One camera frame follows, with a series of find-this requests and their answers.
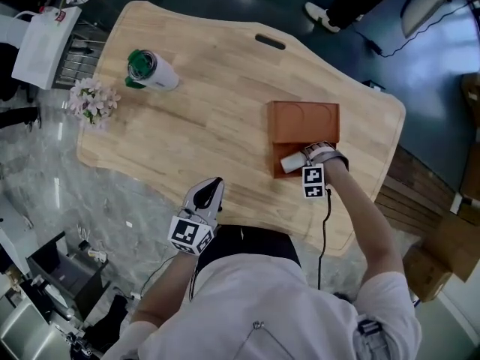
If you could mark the person's right forearm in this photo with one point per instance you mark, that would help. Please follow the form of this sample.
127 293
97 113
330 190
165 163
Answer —
360 223

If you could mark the black cabinet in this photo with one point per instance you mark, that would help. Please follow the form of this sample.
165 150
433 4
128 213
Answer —
71 276

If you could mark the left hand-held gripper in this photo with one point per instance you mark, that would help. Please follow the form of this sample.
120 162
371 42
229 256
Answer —
187 234

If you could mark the brown cardboard box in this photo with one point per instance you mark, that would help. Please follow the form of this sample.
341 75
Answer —
438 261

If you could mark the white tumbler with green lid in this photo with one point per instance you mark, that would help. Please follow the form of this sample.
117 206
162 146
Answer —
159 72

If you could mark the person's black trousers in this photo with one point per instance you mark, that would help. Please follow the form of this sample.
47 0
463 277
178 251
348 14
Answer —
255 244

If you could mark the pink flower bouquet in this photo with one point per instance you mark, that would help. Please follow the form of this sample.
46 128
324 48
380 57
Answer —
93 101

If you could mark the grey chair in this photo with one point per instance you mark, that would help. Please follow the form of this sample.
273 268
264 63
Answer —
423 8

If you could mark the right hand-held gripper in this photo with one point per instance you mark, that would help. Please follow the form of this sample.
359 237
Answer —
313 180

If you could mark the person's left forearm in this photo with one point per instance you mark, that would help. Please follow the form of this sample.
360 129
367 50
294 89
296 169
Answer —
165 287

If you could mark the brown storage box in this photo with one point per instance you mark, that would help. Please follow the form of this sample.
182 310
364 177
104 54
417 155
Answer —
300 122

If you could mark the stack of wooden boards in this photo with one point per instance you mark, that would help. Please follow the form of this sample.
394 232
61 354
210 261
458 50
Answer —
416 197

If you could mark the person's white shirt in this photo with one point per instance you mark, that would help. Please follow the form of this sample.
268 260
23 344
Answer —
255 313

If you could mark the white appliance box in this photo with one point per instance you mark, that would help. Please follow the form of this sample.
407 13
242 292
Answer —
45 47

